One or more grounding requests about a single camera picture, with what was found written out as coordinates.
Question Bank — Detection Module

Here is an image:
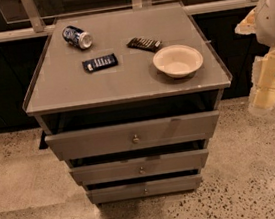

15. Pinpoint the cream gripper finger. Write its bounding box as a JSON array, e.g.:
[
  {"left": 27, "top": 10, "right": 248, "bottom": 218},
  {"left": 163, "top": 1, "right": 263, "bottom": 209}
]
[
  {"left": 248, "top": 86, "right": 275, "bottom": 116},
  {"left": 235, "top": 8, "right": 255, "bottom": 35}
]

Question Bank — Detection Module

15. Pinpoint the grey top drawer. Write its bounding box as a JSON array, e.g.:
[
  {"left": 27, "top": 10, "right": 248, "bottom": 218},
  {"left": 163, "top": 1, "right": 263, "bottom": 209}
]
[{"left": 45, "top": 110, "right": 219, "bottom": 161}]

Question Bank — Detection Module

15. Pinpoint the grey drawer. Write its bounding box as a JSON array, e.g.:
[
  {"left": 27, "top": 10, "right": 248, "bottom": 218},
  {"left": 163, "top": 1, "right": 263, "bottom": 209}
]
[
  {"left": 70, "top": 149, "right": 209, "bottom": 185},
  {"left": 87, "top": 174, "right": 201, "bottom": 204},
  {"left": 45, "top": 110, "right": 219, "bottom": 161}
]

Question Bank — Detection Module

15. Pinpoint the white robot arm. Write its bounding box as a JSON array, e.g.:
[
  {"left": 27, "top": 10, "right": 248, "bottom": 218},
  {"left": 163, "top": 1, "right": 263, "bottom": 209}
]
[{"left": 235, "top": 0, "right": 275, "bottom": 116}]

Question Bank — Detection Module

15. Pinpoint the grey drawer cabinet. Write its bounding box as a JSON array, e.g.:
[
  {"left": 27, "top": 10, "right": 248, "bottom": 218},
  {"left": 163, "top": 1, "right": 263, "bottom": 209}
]
[{"left": 23, "top": 3, "right": 232, "bottom": 195}]

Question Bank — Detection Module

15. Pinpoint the grey bottom drawer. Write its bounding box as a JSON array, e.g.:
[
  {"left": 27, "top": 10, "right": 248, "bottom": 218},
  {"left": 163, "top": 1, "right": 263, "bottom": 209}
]
[{"left": 87, "top": 174, "right": 201, "bottom": 204}]

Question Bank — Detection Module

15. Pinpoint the grey middle drawer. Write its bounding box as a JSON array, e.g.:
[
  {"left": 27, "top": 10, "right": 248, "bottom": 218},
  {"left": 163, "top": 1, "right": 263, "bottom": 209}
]
[{"left": 70, "top": 149, "right": 209, "bottom": 185}]

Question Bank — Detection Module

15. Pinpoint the white paper bowl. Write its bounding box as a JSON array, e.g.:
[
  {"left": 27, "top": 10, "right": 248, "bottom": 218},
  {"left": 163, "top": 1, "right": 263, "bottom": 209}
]
[{"left": 152, "top": 45, "right": 204, "bottom": 78}]

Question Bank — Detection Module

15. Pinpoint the brown snack bar wrapper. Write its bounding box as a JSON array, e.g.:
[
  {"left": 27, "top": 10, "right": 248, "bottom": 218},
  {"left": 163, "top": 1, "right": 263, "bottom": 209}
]
[{"left": 127, "top": 37, "right": 162, "bottom": 53}]

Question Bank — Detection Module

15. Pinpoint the blue soda can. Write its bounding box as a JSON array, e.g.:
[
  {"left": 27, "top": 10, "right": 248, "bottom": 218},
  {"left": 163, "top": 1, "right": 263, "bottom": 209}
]
[{"left": 62, "top": 25, "right": 93, "bottom": 50}]

